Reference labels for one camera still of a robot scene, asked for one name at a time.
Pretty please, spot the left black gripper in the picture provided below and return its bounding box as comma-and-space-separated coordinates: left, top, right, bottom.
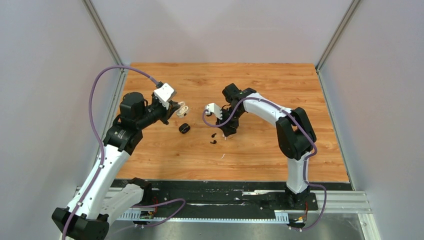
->
136, 91, 180, 129

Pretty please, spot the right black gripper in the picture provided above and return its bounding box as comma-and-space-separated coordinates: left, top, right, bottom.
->
215, 106, 244, 137

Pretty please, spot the white earbud charging case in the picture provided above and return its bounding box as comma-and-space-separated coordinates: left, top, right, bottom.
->
175, 101, 190, 118

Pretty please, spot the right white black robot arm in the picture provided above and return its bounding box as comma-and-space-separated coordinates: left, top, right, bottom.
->
203, 83, 317, 209

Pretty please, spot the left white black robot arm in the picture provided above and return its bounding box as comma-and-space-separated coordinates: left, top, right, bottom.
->
51, 92, 189, 240

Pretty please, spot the black earbud charging case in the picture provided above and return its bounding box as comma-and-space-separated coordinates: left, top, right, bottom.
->
178, 123, 191, 134

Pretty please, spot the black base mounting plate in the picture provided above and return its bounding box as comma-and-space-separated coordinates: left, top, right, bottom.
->
114, 179, 354, 220

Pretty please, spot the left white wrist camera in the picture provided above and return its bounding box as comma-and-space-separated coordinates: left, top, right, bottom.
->
153, 83, 177, 110

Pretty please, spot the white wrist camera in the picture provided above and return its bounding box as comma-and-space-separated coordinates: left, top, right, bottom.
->
153, 83, 177, 110
204, 103, 223, 120

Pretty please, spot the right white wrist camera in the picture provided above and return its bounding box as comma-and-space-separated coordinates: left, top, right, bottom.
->
204, 103, 223, 120

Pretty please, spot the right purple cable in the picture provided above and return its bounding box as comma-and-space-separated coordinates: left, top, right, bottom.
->
202, 96, 328, 232

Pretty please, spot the left aluminium frame post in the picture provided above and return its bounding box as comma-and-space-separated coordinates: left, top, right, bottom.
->
82, 0, 126, 71

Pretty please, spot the aluminium frame post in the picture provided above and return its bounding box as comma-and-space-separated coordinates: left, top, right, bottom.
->
315, 0, 362, 73
82, 0, 126, 71

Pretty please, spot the slotted grey cable duct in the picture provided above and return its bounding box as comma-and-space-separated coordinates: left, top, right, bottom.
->
81, 210, 290, 224

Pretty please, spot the right aluminium frame post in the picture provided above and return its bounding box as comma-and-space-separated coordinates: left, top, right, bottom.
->
315, 0, 362, 73

